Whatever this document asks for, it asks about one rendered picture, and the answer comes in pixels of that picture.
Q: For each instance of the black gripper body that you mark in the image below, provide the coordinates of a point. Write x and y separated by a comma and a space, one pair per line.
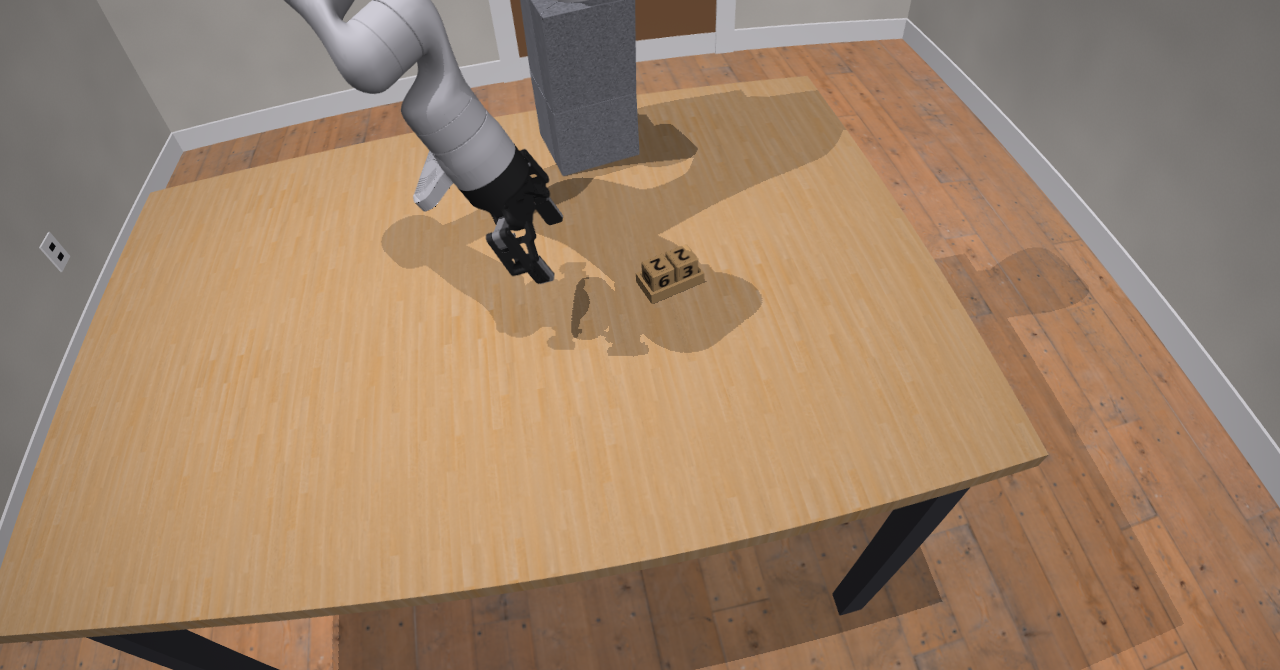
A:
497, 197

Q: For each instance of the tan wooden number cube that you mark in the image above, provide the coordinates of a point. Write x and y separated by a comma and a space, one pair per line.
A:
657, 272
684, 261

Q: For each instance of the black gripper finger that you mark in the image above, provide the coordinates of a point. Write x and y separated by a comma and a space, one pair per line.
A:
506, 247
544, 204

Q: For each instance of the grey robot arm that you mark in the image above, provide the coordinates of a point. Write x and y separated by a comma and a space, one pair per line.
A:
381, 43

